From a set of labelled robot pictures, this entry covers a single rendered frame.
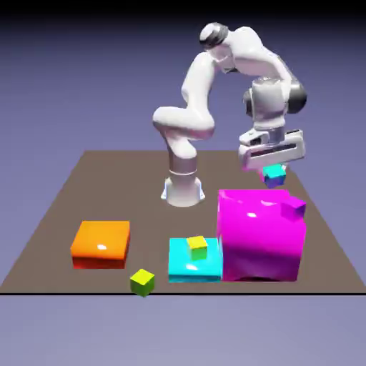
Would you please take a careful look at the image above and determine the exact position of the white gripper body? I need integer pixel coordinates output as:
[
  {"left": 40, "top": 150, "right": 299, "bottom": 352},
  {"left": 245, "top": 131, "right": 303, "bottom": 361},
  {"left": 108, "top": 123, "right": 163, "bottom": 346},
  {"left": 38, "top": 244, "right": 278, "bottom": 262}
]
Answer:
[{"left": 237, "top": 129, "right": 306, "bottom": 172}]

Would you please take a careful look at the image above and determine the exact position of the small cyan cube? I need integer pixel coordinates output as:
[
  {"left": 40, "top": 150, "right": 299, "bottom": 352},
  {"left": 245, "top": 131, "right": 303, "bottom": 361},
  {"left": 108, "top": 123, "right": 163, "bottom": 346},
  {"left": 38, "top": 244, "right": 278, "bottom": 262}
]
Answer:
[{"left": 262, "top": 163, "right": 287, "bottom": 189}]

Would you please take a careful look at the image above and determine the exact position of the small magenta cube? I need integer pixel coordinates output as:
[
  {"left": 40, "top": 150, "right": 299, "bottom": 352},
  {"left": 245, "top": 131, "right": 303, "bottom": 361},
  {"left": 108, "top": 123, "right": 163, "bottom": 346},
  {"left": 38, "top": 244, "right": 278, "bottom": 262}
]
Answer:
[{"left": 280, "top": 196, "right": 307, "bottom": 222}]

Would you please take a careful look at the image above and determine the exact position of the small yellow cube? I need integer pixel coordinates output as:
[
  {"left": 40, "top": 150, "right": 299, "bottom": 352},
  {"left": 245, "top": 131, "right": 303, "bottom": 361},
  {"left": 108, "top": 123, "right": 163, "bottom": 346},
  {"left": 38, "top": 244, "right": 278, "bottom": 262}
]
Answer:
[
  {"left": 186, "top": 235, "right": 208, "bottom": 262},
  {"left": 129, "top": 268, "right": 156, "bottom": 298}
]

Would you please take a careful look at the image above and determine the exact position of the large magenta box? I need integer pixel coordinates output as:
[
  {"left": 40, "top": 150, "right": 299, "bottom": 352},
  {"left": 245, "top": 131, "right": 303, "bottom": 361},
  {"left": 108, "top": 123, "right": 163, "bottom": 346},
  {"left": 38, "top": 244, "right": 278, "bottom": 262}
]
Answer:
[{"left": 216, "top": 188, "right": 307, "bottom": 283}]

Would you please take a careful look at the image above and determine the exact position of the large cyan box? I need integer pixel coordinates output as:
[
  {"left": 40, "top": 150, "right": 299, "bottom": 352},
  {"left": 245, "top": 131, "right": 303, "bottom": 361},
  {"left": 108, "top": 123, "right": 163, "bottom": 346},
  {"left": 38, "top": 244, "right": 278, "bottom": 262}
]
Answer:
[{"left": 167, "top": 237, "right": 224, "bottom": 284}]

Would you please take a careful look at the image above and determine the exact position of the large orange box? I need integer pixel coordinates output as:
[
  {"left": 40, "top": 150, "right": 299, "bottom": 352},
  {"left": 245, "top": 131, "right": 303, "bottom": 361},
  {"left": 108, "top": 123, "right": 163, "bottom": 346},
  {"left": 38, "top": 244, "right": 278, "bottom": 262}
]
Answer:
[{"left": 70, "top": 220, "right": 131, "bottom": 270}]

